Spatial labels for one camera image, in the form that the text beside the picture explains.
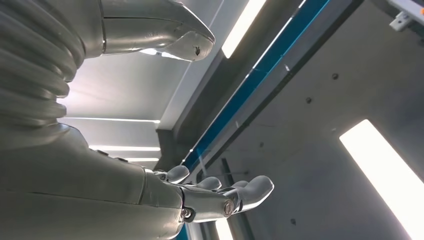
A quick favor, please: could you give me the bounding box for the large ceiling light panel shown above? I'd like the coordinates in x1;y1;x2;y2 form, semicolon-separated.
338;119;424;240

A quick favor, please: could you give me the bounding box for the white ceiling bracket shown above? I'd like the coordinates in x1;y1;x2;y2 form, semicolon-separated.
387;0;424;33

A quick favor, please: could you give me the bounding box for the long ceiling light strip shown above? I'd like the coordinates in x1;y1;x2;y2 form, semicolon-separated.
221;0;268;60

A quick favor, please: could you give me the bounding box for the blue ceiling beam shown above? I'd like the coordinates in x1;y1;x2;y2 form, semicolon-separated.
180;0;332;173

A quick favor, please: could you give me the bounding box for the small ceiling light panel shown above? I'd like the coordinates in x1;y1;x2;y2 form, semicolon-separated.
214;218;235;240

